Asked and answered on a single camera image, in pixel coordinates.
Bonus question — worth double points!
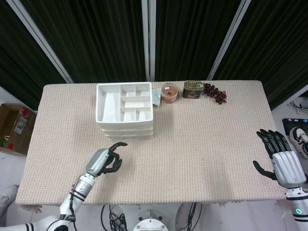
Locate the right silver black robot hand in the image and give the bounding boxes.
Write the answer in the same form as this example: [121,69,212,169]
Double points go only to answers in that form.
[252,129,308,189]

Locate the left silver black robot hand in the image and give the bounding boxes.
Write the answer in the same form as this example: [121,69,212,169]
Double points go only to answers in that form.
[85,142,128,178]

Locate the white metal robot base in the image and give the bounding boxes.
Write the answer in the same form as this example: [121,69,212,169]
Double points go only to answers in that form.
[120,204,183,231]

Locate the brown cardboard box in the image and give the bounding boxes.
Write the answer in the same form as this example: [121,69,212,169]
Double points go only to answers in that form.
[0,103,37,157]

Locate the white black sneaker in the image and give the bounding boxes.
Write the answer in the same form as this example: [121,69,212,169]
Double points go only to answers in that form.
[289,127,308,159]

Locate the black floor device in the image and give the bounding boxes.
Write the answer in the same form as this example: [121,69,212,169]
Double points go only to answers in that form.
[282,117,308,145]

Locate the beige waffle tablecloth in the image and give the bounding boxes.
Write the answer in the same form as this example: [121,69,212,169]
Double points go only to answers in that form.
[14,80,295,207]

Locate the small silver blister pack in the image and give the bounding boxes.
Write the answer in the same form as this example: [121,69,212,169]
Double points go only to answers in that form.
[151,88,162,106]

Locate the grey white shoe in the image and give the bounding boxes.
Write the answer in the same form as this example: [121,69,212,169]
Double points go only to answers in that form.
[0,184,19,217]

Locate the clear jar of rubber bands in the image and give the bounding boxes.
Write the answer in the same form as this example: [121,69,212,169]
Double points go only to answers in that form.
[160,82,179,103]

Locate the dark red grape bunch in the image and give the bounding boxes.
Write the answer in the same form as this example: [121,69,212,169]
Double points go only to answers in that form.
[204,82,228,105]

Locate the dark green luncheon meat can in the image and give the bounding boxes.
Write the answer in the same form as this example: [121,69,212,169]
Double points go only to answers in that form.
[182,80,205,99]

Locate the black fabric partition panel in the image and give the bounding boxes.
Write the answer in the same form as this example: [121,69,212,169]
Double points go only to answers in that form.
[0,0,40,104]
[20,0,147,84]
[213,0,308,111]
[155,0,239,81]

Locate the white drawer organizer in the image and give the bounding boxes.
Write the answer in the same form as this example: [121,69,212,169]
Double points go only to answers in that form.
[95,81,155,141]

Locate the white cable bundle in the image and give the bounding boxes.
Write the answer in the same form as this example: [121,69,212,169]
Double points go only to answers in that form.
[286,101,308,115]

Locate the black cable bundle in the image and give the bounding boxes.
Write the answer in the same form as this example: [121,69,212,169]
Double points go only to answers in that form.
[100,204,128,231]

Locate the black hanging cable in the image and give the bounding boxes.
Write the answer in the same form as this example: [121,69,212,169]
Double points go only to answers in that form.
[187,203,201,231]

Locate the white partition frame post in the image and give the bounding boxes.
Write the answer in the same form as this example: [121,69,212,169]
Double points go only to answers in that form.
[206,0,252,80]
[4,0,73,84]
[141,0,157,82]

